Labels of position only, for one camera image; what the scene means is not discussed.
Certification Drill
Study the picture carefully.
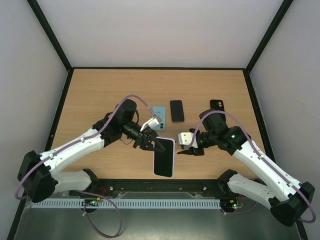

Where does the white slotted cable duct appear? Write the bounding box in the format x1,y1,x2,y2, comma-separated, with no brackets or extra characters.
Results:
31,198,221,210

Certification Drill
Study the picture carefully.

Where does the light blue card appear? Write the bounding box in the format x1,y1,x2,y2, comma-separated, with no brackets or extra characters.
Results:
152,106,166,131

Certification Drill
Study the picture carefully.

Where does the black phone case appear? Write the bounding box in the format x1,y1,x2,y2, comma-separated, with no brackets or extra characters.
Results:
209,99,225,112

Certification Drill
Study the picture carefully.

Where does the black enclosure frame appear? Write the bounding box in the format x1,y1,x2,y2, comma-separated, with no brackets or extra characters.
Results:
4,0,320,240

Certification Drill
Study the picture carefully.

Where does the circuit board with leds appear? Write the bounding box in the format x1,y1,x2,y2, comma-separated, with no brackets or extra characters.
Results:
229,197,244,209
82,197,104,207

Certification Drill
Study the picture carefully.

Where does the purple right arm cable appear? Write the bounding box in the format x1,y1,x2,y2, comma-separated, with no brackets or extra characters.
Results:
191,110,317,224

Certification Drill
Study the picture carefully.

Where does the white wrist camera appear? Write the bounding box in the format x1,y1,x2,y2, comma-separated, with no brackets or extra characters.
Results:
140,115,162,132
176,132,194,143

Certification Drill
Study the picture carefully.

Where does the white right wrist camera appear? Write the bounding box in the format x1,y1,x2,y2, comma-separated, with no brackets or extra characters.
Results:
176,132,194,143

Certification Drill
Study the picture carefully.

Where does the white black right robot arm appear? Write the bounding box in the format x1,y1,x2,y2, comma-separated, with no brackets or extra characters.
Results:
177,109,317,227

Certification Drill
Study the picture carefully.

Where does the right circuit board with leds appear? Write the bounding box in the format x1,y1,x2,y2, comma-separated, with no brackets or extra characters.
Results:
229,197,244,209

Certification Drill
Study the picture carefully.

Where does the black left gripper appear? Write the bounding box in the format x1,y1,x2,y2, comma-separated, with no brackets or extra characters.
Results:
121,121,166,152

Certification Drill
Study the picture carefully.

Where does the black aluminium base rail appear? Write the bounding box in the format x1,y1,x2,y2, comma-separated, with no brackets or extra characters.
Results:
69,177,241,197

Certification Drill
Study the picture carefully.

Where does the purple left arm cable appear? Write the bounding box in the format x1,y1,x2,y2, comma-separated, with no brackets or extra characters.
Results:
15,94,157,237

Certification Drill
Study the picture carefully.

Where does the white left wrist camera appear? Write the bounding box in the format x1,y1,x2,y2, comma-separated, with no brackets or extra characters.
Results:
140,115,162,132

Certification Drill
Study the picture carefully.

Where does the left circuit board with leds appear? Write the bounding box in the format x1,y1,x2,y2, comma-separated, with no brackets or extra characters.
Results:
82,197,104,207

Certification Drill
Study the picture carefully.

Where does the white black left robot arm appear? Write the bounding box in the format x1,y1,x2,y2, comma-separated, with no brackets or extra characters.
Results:
17,99,165,203

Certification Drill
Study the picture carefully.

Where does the grey metal front plate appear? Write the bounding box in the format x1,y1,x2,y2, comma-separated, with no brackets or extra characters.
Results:
14,206,300,240

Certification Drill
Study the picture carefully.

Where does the lavender phone case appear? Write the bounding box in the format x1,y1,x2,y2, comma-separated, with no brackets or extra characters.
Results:
152,136,176,178

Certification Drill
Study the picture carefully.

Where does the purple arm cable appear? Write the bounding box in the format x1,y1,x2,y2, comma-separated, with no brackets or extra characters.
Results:
15,94,157,237
191,110,317,224

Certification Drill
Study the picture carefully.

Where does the purple smartphone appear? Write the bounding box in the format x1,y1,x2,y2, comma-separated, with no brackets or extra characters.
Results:
169,100,185,123

